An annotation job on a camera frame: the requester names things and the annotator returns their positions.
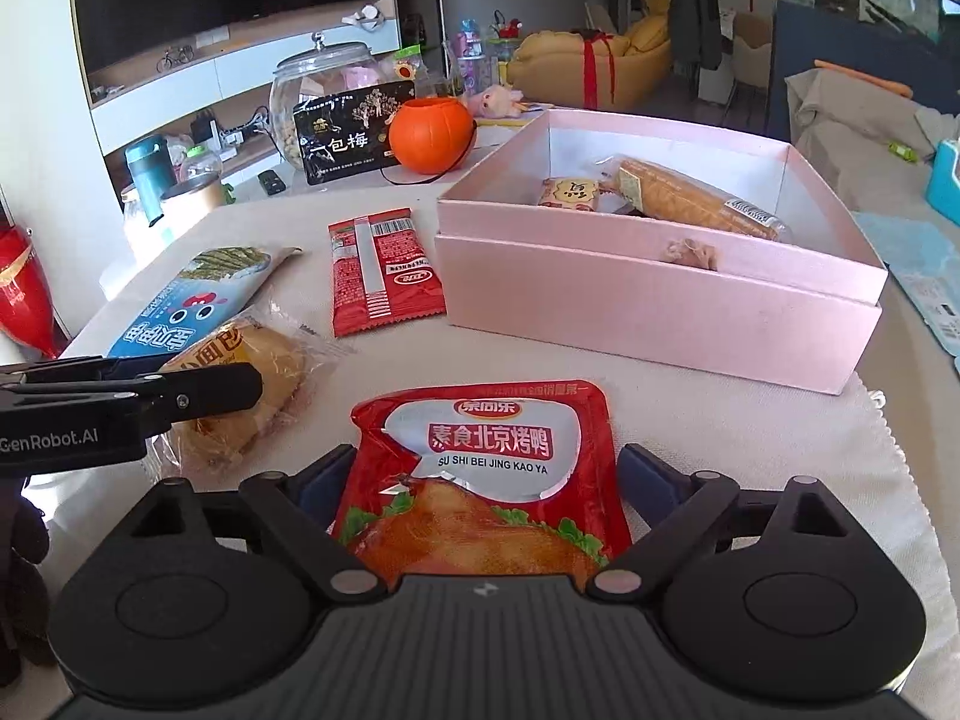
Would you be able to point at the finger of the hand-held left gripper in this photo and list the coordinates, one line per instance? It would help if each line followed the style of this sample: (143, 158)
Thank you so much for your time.
(214, 390)
(75, 373)

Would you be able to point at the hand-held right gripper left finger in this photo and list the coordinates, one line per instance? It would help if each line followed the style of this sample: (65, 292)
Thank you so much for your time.
(321, 481)

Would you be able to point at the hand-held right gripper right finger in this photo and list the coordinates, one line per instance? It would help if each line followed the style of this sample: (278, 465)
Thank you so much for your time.
(651, 481)

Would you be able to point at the round bun clear packet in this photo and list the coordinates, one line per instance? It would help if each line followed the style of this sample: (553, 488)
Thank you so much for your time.
(240, 382)

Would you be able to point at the red roast duck snack packet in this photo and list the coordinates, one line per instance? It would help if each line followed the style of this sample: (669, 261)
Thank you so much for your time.
(480, 480)

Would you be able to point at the pink cardboard box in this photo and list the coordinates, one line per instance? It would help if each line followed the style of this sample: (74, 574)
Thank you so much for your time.
(675, 300)

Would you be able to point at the long bread clear packet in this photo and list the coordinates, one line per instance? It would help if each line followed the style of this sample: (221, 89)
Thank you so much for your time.
(697, 202)

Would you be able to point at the small round cake packet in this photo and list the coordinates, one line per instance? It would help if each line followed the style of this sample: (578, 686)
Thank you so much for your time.
(570, 193)

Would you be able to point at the person's left hand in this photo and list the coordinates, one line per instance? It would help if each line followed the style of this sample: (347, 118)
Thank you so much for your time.
(26, 540)

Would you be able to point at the white tablecloth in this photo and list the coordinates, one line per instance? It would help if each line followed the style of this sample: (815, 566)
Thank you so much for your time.
(262, 330)

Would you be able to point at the blue seaweed snack packet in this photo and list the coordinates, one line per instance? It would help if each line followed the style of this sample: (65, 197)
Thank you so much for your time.
(187, 300)

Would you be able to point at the red plastic bottle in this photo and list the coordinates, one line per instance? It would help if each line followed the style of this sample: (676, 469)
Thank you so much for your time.
(22, 292)

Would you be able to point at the white cup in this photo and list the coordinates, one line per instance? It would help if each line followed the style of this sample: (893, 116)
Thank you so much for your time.
(193, 199)

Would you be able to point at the red strip snack packet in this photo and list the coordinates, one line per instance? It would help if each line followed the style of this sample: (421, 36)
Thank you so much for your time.
(382, 270)

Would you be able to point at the teal thermos bottle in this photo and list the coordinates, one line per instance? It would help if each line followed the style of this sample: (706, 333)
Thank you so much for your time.
(146, 172)

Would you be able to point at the black remote control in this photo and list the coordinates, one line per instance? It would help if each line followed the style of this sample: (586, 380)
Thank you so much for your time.
(270, 181)

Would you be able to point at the black plum snack packet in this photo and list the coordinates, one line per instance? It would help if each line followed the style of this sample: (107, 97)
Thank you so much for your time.
(352, 131)

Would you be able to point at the glass jar with lid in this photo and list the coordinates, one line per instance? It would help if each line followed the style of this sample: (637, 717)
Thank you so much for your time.
(315, 86)

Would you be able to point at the small bicycle model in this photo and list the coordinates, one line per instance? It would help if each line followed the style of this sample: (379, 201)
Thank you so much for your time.
(174, 56)

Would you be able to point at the orange pumpkin bucket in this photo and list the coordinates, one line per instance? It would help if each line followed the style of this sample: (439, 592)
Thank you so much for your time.
(431, 135)

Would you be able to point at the colourful cartoon card packet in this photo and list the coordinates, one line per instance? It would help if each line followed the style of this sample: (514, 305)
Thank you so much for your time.
(922, 277)

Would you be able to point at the pink plush toy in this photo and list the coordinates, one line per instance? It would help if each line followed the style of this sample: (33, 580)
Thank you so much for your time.
(495, 101)

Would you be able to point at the grey sofa blanket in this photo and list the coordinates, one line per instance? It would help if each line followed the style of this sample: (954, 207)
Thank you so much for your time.
(847, 127)

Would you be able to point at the small green toy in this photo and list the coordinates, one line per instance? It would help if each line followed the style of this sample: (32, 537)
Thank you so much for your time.
(904, 150)

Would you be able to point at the pink blue drink bottle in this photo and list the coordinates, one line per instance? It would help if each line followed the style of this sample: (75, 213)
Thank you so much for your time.
(469, 52)

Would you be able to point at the yellow plush sofa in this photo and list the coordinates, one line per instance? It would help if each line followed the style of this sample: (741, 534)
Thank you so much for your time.
(592, 60)

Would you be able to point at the dark coat on stand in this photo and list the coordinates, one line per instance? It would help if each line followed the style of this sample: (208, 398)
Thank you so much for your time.
(694, 15)

